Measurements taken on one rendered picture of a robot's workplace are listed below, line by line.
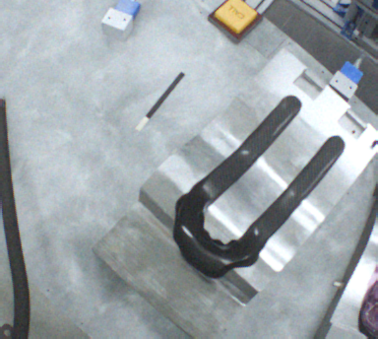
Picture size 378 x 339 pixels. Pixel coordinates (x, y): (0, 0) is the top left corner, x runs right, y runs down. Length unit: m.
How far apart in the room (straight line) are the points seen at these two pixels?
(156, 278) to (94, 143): 0.29
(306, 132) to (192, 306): 0.36
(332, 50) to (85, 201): 1.05
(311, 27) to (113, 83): 0.91
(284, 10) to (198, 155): 1.02
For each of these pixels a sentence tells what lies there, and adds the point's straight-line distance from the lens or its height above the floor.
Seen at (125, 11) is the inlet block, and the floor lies 0.84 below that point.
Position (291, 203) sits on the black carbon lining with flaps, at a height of 0.88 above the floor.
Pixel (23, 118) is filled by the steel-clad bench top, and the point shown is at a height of 0.80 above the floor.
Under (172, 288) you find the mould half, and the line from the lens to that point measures 1.21.
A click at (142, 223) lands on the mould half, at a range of 1.23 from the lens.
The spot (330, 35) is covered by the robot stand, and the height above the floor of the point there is 0.21.
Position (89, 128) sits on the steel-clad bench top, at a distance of 1.34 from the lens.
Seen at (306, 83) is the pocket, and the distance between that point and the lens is 1.32.
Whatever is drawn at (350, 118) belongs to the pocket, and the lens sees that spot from 1.32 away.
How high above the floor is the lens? 2.06
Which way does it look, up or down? 73 degrees down
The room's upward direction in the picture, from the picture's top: 6 degrees clockwise
